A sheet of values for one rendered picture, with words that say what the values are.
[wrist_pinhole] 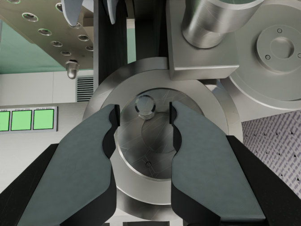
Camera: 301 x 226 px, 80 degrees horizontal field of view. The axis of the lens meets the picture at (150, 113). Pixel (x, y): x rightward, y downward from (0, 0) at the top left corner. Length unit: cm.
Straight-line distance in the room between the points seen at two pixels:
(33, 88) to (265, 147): 340
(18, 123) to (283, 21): 59
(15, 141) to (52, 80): 283
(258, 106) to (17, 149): 56
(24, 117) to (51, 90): 277
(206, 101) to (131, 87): 7
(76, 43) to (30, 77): 315
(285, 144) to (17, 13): 47
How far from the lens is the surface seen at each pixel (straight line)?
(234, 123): 18
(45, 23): 43
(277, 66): 21
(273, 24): 23
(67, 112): 55
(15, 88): 369
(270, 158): 35
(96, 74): 19
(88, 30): 39
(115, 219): 54
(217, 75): 16
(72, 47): 49
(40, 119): 57
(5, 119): 63
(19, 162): 61
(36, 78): 354
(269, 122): 34
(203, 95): 17
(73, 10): 21
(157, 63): 18
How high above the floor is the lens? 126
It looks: 9 degrees down
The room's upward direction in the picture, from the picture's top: 177 degrees clockwise
